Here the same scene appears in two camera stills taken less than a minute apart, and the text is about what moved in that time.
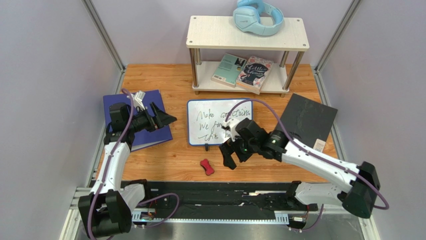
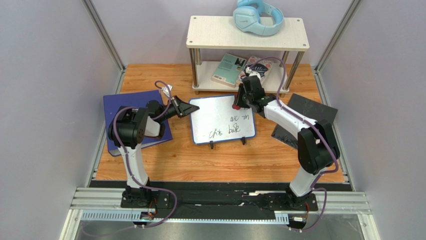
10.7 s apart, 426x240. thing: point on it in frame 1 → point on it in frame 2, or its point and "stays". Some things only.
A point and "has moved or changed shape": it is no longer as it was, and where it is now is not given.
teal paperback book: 228,70 stays
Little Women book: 254,74 stays
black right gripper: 238,146 → 243,98
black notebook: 309,122 stays
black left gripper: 162,118 → 184,108
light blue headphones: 258,17 stays
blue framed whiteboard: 205,118 stays
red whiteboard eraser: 205,164 has moved or changed shape
